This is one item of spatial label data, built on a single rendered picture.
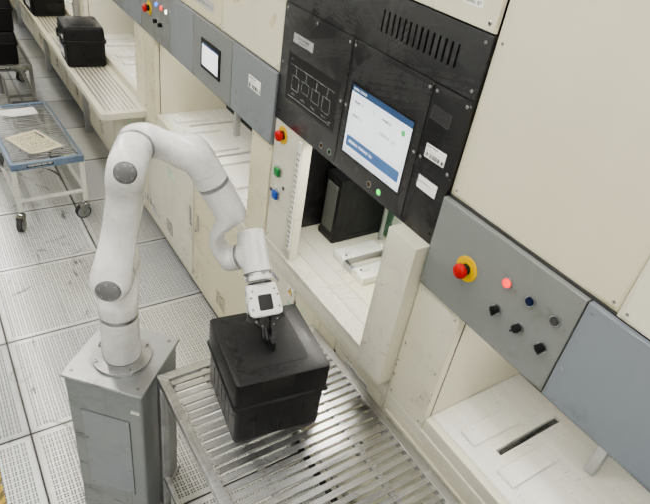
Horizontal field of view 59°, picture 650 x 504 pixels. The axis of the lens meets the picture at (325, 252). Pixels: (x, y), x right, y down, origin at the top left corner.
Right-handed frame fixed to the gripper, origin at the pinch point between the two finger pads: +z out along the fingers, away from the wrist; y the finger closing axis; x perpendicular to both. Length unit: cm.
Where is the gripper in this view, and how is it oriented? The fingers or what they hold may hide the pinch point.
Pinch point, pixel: (268, 333)
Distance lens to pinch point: 172.9
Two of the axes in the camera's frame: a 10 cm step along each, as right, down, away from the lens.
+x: -3.9, 1.6, 9.1
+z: 1.9, 9.8, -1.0
